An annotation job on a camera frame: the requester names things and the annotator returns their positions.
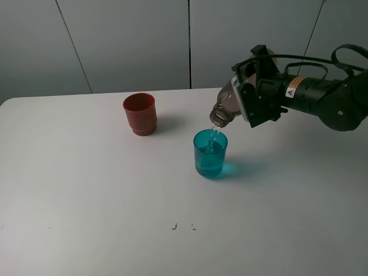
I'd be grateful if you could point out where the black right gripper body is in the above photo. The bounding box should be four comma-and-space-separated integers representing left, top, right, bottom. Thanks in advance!
256, 73, 290, 114

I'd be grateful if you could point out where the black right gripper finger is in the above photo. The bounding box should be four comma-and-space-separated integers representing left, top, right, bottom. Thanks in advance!
268, 106, 288, 122
251, 45, 278, 82

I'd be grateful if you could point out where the smoky clear plastic bottle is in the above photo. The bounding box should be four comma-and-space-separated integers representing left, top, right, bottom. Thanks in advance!
209, 49, 280, 129

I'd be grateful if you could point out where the teal translucent plastic cup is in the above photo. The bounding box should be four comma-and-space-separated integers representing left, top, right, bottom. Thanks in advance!
193, 129, 228, 178

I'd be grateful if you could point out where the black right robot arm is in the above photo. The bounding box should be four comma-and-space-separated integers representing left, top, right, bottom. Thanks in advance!
246, 45, 367, 132

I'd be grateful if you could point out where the red plastic cup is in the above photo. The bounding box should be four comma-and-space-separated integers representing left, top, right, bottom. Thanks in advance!
122, 93, 157, 136

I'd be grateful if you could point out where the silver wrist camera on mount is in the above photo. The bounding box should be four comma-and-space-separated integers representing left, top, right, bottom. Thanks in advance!
231, 62, 273, 128

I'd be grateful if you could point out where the black camera cable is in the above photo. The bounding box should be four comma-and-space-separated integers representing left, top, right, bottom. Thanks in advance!
235, 43, 368, 87

